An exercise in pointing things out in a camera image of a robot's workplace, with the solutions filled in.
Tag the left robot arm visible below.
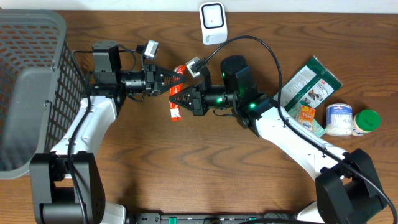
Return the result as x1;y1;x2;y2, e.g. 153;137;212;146
30;40;185;223

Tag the small orange carton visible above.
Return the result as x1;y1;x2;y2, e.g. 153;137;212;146
297;105;316;131

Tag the green lid jar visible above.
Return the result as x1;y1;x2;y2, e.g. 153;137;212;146
352;109;381;136

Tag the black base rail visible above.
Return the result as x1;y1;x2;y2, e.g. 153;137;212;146
126;213;296;224

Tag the white blue round container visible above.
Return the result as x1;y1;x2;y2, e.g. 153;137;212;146
325;103;353;136

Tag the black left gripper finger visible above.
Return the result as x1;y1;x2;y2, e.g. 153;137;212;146
154;65;187;82
154;79;186;96

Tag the grey plastic mesh basket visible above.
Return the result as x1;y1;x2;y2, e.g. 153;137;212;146
1;9;84;179

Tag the green 3M product package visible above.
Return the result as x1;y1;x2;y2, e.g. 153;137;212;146
280;56;343;112

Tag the light green small pouch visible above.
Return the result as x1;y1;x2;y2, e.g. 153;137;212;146
312;119;325;137

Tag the red white tube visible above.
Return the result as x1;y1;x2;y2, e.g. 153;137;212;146
169;64;187;122

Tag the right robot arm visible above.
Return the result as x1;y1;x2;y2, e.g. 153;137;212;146
170;55;394;223

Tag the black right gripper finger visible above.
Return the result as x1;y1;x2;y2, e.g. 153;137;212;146
169;86;194;100
169;98;194;113

